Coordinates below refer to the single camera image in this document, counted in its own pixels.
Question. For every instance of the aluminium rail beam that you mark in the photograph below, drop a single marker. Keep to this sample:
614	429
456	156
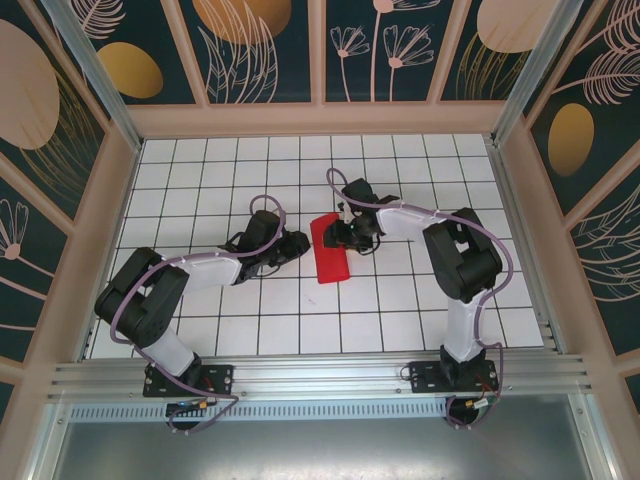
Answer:
320	375

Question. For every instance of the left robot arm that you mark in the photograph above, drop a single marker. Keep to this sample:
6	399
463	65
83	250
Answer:
210	270

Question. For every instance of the aluminium frame post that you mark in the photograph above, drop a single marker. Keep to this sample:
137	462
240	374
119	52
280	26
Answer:
533	75
100	82

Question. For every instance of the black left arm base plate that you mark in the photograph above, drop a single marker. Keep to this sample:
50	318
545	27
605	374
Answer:
220	377

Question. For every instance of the red cloth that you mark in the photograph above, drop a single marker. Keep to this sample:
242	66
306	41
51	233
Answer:
332	265

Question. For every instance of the grey metal sheet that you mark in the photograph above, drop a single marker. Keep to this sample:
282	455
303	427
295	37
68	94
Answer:
320	450

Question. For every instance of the aluminium side rail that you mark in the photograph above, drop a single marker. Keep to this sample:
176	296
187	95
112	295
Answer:
525	250

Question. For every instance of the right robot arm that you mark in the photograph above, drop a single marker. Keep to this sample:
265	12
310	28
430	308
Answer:
405	227

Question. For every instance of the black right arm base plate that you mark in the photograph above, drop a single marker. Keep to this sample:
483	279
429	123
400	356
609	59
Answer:
425	375

